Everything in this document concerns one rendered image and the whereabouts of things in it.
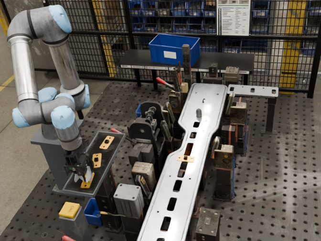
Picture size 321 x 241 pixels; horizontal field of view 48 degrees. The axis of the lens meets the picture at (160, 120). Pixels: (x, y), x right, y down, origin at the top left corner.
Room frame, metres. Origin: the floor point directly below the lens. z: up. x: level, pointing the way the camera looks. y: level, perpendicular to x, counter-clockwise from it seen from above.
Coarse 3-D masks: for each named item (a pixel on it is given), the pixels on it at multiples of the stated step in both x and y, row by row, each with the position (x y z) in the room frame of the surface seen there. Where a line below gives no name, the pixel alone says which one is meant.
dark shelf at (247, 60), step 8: (128, 56) 2.30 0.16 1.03; (136, 56) 2.28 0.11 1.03; (144, 56) 2.27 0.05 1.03; (200, 56) 2.16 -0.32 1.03; (208, 56) 2.14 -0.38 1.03; (216, 56) 2.13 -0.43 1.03; (224, 56) 2.12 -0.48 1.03; (232, 56) 2.10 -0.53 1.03; (240, 56) 2.09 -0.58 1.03; (248, 56) 2.07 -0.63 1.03; (120, 64) 2.21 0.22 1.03; (128, 64) 2.19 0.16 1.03; (136, 64) 2.17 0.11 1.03; (144, 64) 2.16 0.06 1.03; (152, 64) 2.14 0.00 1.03; (160, 64) 2.13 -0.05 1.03; (168, 64) 2.12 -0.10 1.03; (200, 64) 2.06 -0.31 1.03; (208, 64) 2.05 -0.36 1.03; (224, 64) 2.02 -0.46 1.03; (232, 64) 2.00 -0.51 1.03; (240, 64) 1.99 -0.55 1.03; (248, 64) 1.98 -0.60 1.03; (224, 72) 1.96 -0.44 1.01; (240, 72) 1.92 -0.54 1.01; (248, 72) 1.90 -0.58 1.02
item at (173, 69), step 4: (172, 68) 1.74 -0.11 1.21; (172, 72) 1.72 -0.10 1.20; (176, 72) 1.74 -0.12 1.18; (172, 76) 1.72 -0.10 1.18; (176, 76) 1.74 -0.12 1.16; (176, 80) 1.71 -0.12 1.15; (176, 84) 1.71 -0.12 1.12; (176, 88) 1.72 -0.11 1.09; (180, 88) 1.74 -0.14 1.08; (180, 92) 1.74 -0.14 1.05
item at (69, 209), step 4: (64, 204) 0.93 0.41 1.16; (68, 204) 0.92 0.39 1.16; (72, 204) 0.92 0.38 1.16; (76, 204) 0.92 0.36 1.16; (64, 208) 0.90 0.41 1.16; (68, 208) 0.90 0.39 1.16; (72, 208) 0.90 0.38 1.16; (76, 208) 0.90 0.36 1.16; (60, 212) 0.89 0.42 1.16; (64, 212) 0.89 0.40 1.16; (68, 212) 0.88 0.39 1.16; (72, 212) 0.88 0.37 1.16; (64, 216) 0.88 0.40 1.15; (68, 216) 0.87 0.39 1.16; (72, 216) 0.86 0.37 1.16
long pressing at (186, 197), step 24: (192, 96) 1.75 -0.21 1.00; (216, 96) 1.72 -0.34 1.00; (192, 120) 1.53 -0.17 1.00; (216, 120) 1.50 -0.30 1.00; (168, 168) 1.20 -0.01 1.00; (192, 168) 1.18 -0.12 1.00; (168, 192) 1.05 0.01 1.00; (192, 192) 1.03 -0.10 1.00; (168, 216) 0.93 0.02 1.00; (144, 240) 0.83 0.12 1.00; (168, 240) 0.81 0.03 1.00
